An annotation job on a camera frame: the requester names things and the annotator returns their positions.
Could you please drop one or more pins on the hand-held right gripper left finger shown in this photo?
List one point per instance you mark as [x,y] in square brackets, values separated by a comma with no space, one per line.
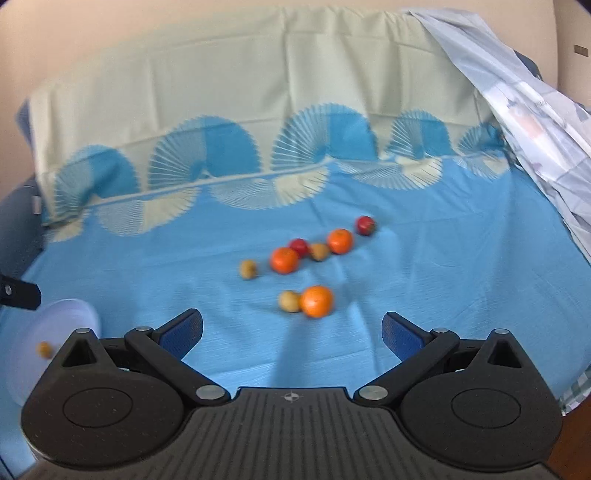
[182,334]

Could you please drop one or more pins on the yellow-brown longan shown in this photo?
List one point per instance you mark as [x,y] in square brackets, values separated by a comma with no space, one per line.
[319,252]
[288,301]
[45,349]
[248,269]

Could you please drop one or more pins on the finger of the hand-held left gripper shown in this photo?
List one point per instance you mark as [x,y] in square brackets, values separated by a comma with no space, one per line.
[21,295]

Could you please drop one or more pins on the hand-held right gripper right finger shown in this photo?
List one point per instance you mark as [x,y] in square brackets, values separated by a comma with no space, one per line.
[402,336]

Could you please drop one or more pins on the orange mandarin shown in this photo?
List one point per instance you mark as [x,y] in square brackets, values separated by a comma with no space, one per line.
[316,301]
[340,241]
[285,260]

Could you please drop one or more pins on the green checked cloth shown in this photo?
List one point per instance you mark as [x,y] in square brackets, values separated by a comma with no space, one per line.
[579,387]

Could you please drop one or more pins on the small red tomato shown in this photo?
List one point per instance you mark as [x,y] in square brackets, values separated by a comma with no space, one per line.
[300,245]
[365,225]

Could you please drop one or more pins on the pale grey patterned blanket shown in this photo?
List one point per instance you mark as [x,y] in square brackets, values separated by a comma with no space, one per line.
[531,115]

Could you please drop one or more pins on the pale lavender plate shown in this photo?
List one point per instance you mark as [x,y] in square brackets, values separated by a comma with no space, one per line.
[69,318]

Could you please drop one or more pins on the blue fan-patterned bed sheet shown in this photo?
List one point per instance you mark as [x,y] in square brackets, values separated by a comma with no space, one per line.
[415,277]

